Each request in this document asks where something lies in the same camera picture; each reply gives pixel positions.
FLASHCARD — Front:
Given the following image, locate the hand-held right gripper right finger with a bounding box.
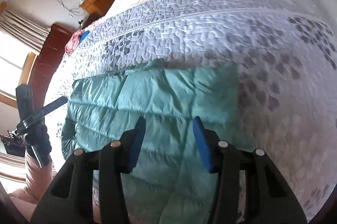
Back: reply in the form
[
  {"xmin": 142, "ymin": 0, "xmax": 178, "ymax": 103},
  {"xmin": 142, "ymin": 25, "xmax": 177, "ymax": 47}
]
[{"xmin": 192, "ymin": 116, "xmax": 308, "ymax": 224}]

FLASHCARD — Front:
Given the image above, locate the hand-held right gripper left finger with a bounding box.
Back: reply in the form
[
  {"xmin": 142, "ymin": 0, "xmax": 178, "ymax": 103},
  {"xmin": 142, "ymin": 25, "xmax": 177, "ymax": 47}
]
[{"xmin": 31, "ymin": 116, "xmax": 146, "ymax": 224}]

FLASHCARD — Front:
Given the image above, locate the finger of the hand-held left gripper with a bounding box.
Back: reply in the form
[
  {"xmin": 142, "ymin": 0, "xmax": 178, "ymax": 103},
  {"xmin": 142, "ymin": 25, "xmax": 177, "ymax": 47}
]
[{"xmin": 42, "ymin": 96, "xmax": 68, "ymax": 117}]

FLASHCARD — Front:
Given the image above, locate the green puffer jacket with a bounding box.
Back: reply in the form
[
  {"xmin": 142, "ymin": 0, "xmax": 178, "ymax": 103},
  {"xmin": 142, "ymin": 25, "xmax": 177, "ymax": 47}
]
[{"xmin": 60, "ymin": 58, "xmax": 254, "ymax": 224}]

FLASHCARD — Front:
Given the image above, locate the person's left forearm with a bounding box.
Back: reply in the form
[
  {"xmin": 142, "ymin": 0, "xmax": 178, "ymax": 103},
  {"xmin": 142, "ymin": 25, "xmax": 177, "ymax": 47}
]
[{"xmin": 23, "ymin": 146, "xmax": 58, "ymax": 205}]

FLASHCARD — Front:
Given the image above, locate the dark wooden headboard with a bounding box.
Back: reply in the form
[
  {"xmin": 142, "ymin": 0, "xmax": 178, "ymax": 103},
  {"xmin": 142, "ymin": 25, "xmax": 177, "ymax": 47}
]
[{"xmin": 28, "ymin": 24, "xmax": 81, "ymax": 115}]

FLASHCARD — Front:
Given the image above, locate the window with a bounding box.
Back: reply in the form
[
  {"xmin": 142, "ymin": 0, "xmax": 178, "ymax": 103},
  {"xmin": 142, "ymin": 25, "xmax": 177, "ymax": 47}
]
[{"xmin": 0, "ymin": 29, "xmax": 36, "ymax": 103}]

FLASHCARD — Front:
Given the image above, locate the red patterned cloth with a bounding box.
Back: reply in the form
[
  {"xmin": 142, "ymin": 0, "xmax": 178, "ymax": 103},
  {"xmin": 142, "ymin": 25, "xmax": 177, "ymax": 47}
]
[{"xmin": 65, "ymin": 30, "xmax": 83, "ymax": 55}]

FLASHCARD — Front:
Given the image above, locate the striped curtain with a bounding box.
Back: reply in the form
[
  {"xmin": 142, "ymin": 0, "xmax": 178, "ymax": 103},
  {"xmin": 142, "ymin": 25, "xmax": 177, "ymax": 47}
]
[{"xmin": 0, "ymin": 8, "xmax": 51, "ymax": 56}]

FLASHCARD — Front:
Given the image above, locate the grey floral quilted blanket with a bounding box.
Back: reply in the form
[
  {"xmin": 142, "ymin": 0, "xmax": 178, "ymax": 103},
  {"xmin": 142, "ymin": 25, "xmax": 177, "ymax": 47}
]
[{"xmin": 49, "ymin": 0, "xmax": 337, "ymax": 219}]

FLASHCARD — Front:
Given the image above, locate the wall cable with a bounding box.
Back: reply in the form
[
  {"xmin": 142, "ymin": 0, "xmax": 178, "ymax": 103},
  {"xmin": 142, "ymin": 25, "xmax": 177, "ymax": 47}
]
[{"xmin": 26, "ymin": 0, "xmax": 85, "ymax": 27}]

